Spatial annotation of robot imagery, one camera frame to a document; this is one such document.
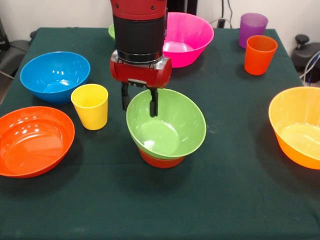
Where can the orange cup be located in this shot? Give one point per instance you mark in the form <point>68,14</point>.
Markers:
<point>260,57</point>

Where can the small green ribbed bowl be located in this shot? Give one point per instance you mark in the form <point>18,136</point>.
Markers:
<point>111,31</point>

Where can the black clamp knob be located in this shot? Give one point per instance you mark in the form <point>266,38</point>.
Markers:
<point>302,38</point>

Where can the large pink bowl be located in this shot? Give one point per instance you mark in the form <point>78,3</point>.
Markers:
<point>190,32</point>

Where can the large green bowl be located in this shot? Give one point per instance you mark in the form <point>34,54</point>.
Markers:
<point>175,130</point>

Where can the small orange bowl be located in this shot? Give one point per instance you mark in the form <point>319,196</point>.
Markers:
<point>162,163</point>

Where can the dark green tablecloth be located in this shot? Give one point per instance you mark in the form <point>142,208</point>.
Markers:
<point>150,200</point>

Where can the wide shallow orange bowl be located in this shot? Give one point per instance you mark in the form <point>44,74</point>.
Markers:
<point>32,142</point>

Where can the black rounded base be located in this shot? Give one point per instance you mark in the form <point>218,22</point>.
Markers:
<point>300,57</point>

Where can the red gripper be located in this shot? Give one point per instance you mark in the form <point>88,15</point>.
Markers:
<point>140,73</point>

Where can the black power adapter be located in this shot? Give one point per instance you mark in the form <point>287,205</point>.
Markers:
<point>221,23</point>

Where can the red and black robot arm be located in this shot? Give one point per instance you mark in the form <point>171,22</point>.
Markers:
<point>140,30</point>

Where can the dark grey chair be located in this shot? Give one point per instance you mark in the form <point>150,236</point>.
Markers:
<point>12,57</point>

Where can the blue bowl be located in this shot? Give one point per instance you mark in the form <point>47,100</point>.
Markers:
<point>55,75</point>

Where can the yellow cup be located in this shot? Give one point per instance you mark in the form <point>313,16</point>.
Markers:
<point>91,112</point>

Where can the large yellow-orange bowl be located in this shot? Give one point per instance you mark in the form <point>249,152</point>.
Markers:
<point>295,110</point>

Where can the small black knob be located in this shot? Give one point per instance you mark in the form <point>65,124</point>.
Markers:
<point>33,34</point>

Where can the purple cup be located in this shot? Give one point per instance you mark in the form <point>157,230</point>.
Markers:
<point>252,27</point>

